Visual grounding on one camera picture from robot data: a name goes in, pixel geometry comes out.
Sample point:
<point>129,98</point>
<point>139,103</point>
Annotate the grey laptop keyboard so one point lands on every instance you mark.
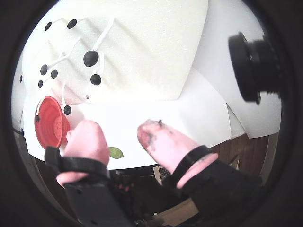
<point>163,173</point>

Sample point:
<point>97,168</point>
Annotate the green leaf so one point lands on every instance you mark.
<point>116,153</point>

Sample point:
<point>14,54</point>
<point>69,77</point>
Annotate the white foam board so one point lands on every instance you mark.
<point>146,47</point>

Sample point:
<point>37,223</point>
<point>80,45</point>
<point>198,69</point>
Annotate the red collapsible silicone cup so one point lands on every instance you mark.
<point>48,132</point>

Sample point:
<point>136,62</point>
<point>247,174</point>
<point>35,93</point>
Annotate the stained pink-tipped gripper finger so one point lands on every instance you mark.
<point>163,142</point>

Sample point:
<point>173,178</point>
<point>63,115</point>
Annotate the pink-tipped black gripper finger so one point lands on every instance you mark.
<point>85,142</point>

